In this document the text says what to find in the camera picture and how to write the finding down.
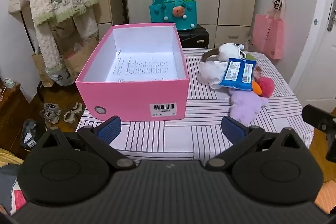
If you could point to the pink tote bag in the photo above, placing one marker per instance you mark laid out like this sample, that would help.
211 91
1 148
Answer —
270 35

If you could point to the printed paper sheet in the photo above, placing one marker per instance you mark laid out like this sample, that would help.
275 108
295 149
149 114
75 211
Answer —
141 66

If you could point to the blue snack packet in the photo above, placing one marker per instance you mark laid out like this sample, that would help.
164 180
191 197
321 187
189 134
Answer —
236 74

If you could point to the grey shoes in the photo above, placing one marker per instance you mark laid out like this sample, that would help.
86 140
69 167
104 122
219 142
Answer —
51 112

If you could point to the white plush with brown tail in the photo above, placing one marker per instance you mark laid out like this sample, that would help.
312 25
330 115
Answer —
228 52

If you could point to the red pompom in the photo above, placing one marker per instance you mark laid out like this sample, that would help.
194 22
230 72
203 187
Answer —
266 86

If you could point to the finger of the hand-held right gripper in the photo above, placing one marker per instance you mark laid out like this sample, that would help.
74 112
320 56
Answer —
319 119

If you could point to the brown paper bag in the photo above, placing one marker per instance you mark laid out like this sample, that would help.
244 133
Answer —
42 69
78 56

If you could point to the black clothes rack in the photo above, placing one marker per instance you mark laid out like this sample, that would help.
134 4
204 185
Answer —
29 32

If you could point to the beige fluffy slipper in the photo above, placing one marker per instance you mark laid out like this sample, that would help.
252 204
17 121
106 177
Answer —
73 112

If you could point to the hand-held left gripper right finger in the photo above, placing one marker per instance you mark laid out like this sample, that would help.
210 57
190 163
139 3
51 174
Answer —
233 129

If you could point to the pink cardboard box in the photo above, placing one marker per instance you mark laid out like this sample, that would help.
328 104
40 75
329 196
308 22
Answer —
131 98

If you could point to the white door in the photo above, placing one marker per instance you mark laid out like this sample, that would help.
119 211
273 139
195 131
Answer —
315 69

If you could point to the orange ball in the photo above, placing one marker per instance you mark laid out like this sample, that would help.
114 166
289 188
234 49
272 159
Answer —
256 87

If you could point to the floral scrunchie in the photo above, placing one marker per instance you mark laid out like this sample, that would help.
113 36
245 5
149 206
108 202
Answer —
257 71

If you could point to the black suitcase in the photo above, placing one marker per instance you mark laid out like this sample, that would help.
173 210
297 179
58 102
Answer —
194 37

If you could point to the black plastic bag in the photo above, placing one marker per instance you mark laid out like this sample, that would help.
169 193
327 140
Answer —
32 133

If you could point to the clear plastic bag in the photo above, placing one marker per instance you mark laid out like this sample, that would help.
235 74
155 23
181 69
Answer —
249 43

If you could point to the purple plush toy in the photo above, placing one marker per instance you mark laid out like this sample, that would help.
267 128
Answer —
244 106

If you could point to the teal felt handbag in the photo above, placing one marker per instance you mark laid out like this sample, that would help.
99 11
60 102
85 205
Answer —
157 14

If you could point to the green plush toy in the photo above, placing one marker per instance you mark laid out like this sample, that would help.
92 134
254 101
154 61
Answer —
250 56

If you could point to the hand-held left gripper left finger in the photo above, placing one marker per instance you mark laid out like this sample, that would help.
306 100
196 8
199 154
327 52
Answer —
109 129

